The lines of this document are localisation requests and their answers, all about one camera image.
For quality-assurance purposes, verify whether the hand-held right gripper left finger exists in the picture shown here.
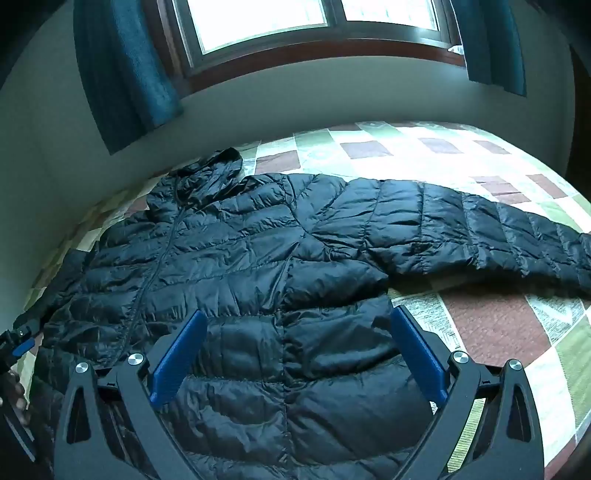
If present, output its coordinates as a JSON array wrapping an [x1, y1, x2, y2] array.
[[53, 310, 208, 480]]

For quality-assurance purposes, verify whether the teal curtain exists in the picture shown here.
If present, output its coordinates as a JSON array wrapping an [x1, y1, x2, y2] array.
[[74, 0, 185, 155], [450, 0, 527, 97]]

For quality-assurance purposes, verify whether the wooden framed window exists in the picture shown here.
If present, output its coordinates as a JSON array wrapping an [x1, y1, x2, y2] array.
[[157, 0, 467, 93]]

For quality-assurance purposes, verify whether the black puffer jacket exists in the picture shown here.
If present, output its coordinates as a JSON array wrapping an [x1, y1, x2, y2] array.
[[28, 148, 591, 480]]

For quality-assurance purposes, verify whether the checked bed blanket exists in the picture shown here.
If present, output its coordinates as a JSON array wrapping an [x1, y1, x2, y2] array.
[[28, 121, 591, 472]]

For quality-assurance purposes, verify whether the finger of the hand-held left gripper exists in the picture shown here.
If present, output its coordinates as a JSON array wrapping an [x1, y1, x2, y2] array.
[[0, 319, 37, 366]]

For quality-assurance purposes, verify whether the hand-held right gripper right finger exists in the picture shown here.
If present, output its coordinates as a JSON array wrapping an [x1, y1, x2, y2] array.
[[390, 305, 546, 480]]

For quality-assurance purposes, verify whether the person's left hand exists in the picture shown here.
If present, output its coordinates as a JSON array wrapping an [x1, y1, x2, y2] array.
[[0, 369, 27, 412]]

